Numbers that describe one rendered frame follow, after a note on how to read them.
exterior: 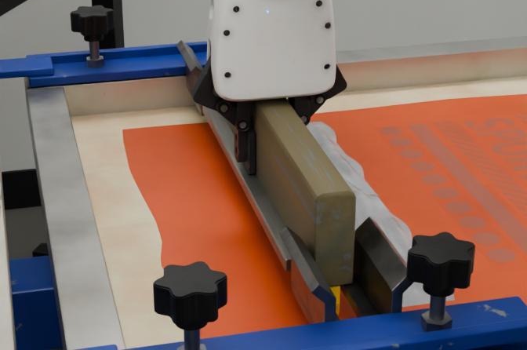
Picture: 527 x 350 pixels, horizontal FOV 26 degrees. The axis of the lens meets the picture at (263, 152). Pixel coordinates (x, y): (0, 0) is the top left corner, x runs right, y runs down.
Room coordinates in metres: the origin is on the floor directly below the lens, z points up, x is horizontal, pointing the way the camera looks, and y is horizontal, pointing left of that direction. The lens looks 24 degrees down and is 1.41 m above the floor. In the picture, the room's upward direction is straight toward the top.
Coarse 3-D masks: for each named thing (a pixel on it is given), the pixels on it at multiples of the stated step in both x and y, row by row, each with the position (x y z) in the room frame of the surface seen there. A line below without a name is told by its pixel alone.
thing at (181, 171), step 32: (512, 96) 1.16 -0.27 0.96; (160, 128) 1.07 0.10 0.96; (192, 128) 1.07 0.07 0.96; (352, 128) 1.07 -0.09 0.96; (128, 160) 0.99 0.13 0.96; (160, 160) 0.99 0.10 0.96; (192, 160) 0.99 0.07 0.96; (224, 160) 0.99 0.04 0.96; (384, 160) 0.99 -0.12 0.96; (160, 192) 0.92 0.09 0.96; (192, 192) 0.92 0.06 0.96; (224, 192) 0.92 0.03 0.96; (384, 192) 0.92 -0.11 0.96
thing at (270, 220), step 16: (208, 112) 1.01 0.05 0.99; (224, 128) 0.97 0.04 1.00; (224, 144) 0.94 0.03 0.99; (240, 176) 0.87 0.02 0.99; (256, 176) 0.87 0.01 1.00; (256, 192) 0.84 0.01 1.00; (256, 208) 0.82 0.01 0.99; (272, 208) 0.81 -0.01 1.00; (272, 224) 0.78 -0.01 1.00; (272, 240) 0.77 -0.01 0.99; (288, 256) 0.73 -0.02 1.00
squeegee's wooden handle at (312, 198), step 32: (256, 128) 0.87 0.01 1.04; (288, 128) 0.82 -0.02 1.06; (256, 160) 0.87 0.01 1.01; (288, 160) 0.77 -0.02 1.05; (320, 160) 0.76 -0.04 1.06; (288, 192) 0.77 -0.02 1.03; (320, 192) 0.71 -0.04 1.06; (352, 192) 0.71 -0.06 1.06; (288, 224) 0.77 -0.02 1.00; (320, 224) 0.70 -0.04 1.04; (352, 224) 0.71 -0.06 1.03; (320, 256) 0.70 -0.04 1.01; (352, 256) 0.71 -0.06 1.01
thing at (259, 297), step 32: (416, 192) 0.92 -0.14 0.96; (160, 224) 0.86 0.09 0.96; (192, 224) 0.86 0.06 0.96; (224, 224) 0.86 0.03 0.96; (256, 224) 0.86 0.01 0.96; (416, 224) 0.86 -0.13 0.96; (448, 224) 0.86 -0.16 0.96; (192, 256) 0.80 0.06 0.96; (224, 256) 0.80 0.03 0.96; (256, 256) 0.80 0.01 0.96; (480, 256) 0.80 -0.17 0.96; (256, 288) 0.75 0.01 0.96; (288, 288) 0.75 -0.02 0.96; (480, 288) 0.75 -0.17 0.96; (512, 288) 0.75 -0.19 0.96; (224, 320) 0.71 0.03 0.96; (256, 320) 0.71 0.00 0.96; (288, 320) 0.71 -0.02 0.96
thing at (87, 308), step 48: (384, 48) 1.22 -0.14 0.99; (432, 48) 1.22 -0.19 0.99; (480, 48) 1.22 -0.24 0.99; (48, 96) 1.07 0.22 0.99; (96, 96) 1.11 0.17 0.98; (144, 96) 1.12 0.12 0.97; (48, 144) 0.95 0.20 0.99; (48, 192) 0.85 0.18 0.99; (48, 240) 0.79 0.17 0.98; (96, 240) 0.77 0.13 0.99; (96, 288) 0.70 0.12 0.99; (96, 336) 0.64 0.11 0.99
